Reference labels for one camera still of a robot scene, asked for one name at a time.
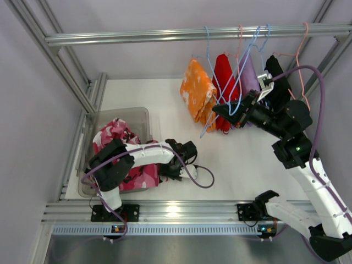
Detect pink camouflage trousers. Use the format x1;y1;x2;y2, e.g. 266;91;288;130
92;118;166;192

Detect light blue wire hanger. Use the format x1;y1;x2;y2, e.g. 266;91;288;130
199;26;261;139

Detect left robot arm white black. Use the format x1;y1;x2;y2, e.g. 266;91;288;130
86;139;197;213

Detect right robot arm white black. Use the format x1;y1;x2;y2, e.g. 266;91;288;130
212;90;351;262

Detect lilac trousers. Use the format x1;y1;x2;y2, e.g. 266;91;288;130
239;54;261;97

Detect red trousers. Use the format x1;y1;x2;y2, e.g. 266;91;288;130
213;53;243;135

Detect pink hanger under red trousers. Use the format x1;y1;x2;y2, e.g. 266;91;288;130
224;24;243;95

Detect orange white trousers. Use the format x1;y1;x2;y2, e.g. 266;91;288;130
180;58;217;133

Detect blue hanger under lilac trousers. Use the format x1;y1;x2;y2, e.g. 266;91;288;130
248;24;271;71

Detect pink hanger under black trousers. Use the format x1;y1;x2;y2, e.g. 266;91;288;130
272;21;311;111

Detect clear plastic bin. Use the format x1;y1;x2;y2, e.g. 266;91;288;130
77;107;152;198

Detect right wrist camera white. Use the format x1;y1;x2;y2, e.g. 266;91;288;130
257;70;274;102

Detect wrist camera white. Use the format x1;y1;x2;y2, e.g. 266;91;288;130
257;70;274;102
178;164;197;183

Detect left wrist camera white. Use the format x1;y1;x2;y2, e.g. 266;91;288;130
178;164;197;183

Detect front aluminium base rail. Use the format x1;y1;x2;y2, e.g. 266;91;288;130
41;200;320;223

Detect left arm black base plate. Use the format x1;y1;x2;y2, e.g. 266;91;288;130
91;204;140;222

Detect grey slotted cable duct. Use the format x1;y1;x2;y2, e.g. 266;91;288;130
52;224;262;236

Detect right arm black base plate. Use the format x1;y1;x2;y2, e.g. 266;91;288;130
236;202;274;222

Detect right aluminium frame post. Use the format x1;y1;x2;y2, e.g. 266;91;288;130
284;0;352;111

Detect aluminium frame post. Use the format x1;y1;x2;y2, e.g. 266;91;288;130
5;1;107;114
284;0;352;111

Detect aluminium hanging rail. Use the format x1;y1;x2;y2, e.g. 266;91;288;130
45;23;351;47

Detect left aluminium frame post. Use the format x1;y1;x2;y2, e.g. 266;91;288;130
5;1;107;114

